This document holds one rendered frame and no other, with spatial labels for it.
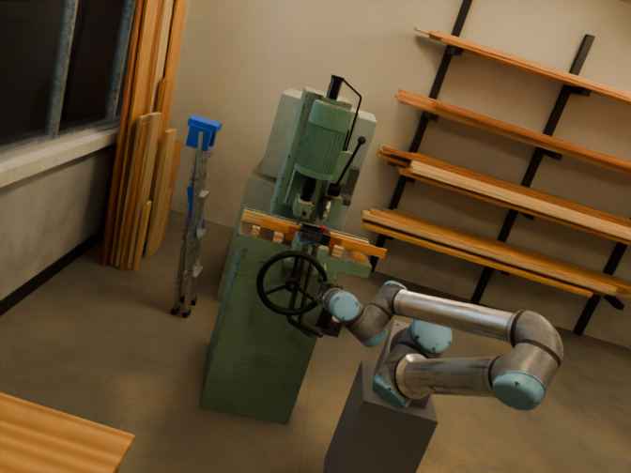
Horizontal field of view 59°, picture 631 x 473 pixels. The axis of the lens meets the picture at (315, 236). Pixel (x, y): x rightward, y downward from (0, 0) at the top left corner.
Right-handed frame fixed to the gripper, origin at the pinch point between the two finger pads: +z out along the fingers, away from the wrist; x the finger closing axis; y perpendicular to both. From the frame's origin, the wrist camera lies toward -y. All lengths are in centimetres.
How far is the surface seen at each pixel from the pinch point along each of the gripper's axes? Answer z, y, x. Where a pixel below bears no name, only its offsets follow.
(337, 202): 51, 43, -7
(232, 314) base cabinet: 40, -19, 29
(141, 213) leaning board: 168, 14, 94
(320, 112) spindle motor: 17, 74, 16
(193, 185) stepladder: 112, 37, 63
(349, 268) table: 28.5, 13.5, -14.9
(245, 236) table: 27.4, 16.3, 33.0
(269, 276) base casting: 32.7, 1.8, 18.0
